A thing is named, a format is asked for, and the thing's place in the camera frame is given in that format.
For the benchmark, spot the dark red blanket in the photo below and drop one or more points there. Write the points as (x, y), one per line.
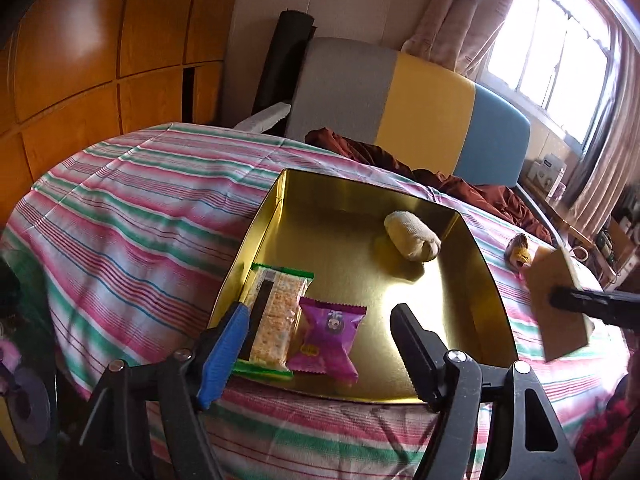
(475, 190)

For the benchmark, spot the black rolled mat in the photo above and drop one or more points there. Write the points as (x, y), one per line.
(282, 60)

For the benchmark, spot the window with bars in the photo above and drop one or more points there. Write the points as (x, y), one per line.
(550, 50)

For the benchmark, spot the white foam piece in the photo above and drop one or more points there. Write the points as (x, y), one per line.
(262, 117)

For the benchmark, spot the white box on sill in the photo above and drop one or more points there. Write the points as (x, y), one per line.
(547, 172)

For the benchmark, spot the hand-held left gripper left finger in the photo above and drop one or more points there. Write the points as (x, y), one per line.
(225, 355)

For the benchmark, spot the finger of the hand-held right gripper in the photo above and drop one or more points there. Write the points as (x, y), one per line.
(600, 305)

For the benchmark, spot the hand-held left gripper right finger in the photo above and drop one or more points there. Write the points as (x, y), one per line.
(414, 346)

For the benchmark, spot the beige sock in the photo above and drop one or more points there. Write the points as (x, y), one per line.
(411, 235)

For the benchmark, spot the beige curtain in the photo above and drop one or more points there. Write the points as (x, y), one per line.
(615, 150)
(465, 10)

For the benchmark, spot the person's red patterned clothing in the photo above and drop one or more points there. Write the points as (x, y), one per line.
(612, 432)

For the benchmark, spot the green cracker packet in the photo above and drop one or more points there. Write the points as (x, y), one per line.
(276, 310)

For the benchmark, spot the yellow plush toy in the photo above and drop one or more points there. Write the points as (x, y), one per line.
(520, 252)

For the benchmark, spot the gold metal tray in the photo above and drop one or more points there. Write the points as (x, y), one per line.
(350, 240)

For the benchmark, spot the grey yellow blue headboard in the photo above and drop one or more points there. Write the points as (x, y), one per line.
(425, 110)

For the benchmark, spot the wooden wardrobe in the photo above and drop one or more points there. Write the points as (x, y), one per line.
(100, 60)

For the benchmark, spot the purple snack packet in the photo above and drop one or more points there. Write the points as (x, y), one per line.
(327, 341)

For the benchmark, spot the purple grey object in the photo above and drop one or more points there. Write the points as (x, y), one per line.
(22, 400)

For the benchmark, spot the striped bed sheet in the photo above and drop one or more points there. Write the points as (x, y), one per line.
(125, 220)

